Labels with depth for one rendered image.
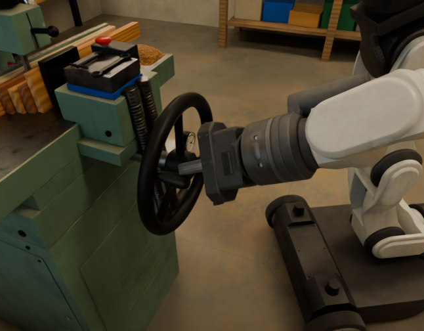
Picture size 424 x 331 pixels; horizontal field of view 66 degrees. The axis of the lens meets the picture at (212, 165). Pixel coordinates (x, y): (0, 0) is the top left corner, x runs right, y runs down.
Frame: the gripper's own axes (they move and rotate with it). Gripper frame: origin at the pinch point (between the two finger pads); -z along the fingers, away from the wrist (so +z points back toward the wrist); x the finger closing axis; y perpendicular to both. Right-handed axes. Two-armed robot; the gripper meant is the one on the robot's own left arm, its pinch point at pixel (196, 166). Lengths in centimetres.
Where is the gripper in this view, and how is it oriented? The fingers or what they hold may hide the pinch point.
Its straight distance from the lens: 51.9
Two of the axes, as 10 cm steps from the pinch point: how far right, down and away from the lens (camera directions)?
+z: 8.0, -1.6, -5.8
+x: -1.5, -9.9, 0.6
